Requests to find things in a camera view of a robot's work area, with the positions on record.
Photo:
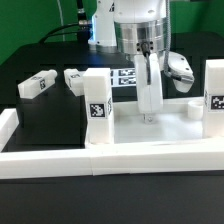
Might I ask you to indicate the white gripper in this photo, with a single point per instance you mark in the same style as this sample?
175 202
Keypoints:
149 84

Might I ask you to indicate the white desk top tray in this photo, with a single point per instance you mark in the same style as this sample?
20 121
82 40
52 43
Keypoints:
171 129

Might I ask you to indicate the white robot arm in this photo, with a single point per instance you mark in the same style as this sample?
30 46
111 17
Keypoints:
141 30

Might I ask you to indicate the fiducial marker sheet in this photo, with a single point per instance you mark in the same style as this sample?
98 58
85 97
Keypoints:
124 77

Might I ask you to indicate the white obstacle fence frame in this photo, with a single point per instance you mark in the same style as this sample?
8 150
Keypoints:
129 158

